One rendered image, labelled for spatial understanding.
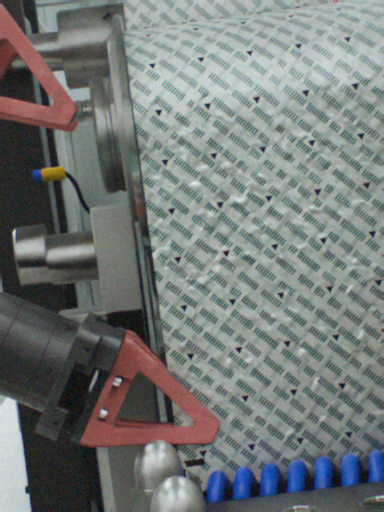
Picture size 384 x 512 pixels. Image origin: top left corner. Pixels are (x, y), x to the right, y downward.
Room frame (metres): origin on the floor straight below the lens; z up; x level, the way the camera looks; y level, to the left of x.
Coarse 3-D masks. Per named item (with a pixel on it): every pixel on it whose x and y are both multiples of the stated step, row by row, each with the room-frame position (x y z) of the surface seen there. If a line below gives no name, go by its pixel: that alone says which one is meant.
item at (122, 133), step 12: (120, 96) 0.77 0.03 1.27; (120, 108) 0.77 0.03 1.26; (132, 108) 0.77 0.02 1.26; (120, 120) 0.77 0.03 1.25; (120, 132) 0.77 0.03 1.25; (120, 144) 0.77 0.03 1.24; (132, 180) 0.78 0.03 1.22; (132, 192) 0.79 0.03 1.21; (132, 204) 0.79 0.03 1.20; (132, 216) 0.81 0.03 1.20
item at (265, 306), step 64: (192, 256) 0.77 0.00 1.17; (256, 256) 0.77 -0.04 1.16; (320, 256) 0.77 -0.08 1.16; (192, 320) 0.77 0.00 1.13; (256, 320) 0.77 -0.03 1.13; (320, 320) 0.77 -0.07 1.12; (192, 384) 0.77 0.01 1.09; (256, 384) 0.77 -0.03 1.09; (320, 384) 0.77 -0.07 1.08; (192, 448) 0.77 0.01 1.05; (256, 448) 0.77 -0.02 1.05; (320, 448) 0.77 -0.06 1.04
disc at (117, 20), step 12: (120, 24) 0.79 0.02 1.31; (120, 36) 0.78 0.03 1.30; (120, 48) 0.77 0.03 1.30; (120, 60) 0.77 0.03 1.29; (120, 72) 0.76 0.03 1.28; (120, 84) 0.76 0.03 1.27; (132, 120) 0.76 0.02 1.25; (132, 132) 0.76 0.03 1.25; (132, 144) 0.76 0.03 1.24; (132, 156) 0.76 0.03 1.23; (132, 168) 0.76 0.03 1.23; (144, 204) 0.77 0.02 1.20; (144, 216) 0.78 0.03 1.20; (144, 228) 0.79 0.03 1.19; (144, 240) 0.80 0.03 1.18
